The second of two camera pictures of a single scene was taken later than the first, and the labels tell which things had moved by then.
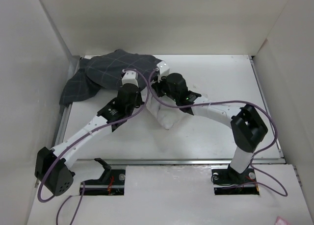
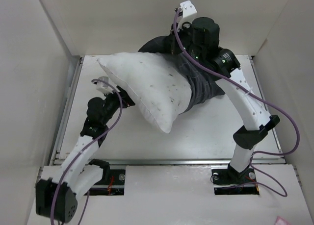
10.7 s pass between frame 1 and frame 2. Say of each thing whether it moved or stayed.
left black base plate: stayed
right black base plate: stayed
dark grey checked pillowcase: moved
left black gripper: moved
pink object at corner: stayed
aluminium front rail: stayed
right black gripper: moved
